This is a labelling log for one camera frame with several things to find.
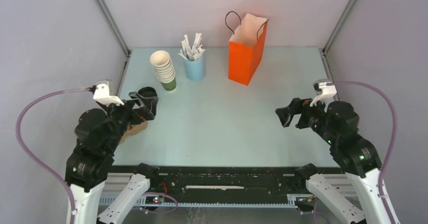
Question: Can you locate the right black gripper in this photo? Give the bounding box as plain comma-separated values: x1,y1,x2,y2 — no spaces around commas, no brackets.
275,93,336,144

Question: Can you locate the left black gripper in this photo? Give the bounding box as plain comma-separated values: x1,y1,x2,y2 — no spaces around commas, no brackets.
100,89,159,150

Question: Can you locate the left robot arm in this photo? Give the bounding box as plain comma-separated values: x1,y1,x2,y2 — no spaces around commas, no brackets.
65,87,159,223

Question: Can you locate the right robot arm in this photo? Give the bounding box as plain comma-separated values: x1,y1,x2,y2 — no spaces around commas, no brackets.
275,98,399,223

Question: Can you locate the black plastic lid stack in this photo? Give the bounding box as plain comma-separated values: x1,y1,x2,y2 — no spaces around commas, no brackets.
137,87,157,98

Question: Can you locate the brown cardboard cup carrier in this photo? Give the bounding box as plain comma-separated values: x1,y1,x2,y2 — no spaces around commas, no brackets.
119,121,148,144

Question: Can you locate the stack of paper cups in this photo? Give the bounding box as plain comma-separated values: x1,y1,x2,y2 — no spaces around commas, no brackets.
149,50,177,91

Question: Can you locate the light blue holder cup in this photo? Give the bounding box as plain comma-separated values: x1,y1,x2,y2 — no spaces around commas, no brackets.
184,55,205,81

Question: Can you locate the white stirrer packets bundle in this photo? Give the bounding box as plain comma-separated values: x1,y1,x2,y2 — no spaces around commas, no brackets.
178,33,206,61

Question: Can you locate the orange paper bag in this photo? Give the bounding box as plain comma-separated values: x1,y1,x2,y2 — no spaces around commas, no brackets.
225,11,269,86

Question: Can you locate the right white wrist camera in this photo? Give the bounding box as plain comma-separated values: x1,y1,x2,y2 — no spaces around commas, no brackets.
310,79,337,107

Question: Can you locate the black metal base rail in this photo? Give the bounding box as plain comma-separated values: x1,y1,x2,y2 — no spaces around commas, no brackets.
100,163,348,210

